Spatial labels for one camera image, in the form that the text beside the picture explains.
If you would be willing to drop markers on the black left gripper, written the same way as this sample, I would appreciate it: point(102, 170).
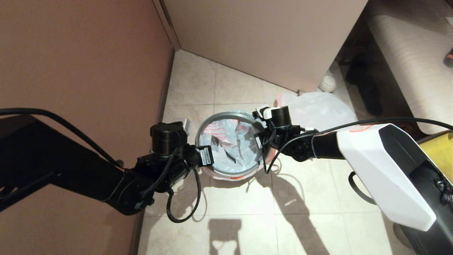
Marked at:
point(193, 159)

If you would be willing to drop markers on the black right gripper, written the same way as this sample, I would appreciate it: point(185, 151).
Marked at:
point(270, 138)

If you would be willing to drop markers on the white red-printed plastic bag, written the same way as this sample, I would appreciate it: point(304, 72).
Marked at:
point(233, 156)

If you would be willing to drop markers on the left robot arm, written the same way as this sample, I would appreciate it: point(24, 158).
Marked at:
point(53, 166)

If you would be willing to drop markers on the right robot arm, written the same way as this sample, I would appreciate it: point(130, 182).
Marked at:
point(382, 166)

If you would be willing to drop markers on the yellow fabric bag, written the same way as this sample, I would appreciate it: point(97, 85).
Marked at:
point(442, 152)

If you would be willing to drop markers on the white round fluffy object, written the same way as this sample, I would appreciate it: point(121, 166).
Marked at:
point(327, 82)

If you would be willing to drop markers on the white cabinet door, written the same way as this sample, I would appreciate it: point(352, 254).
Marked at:
point(265, 35)

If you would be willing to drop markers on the beige woodgrain table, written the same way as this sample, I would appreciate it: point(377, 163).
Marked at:
point(417, 53)

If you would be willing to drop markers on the red black object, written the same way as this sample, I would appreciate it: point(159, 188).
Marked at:
point(449, 58)

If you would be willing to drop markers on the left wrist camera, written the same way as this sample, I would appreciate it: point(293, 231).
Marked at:
point(185, 126)

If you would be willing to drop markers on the grey door frame strip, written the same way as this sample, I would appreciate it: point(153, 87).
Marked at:
point(166, 22)

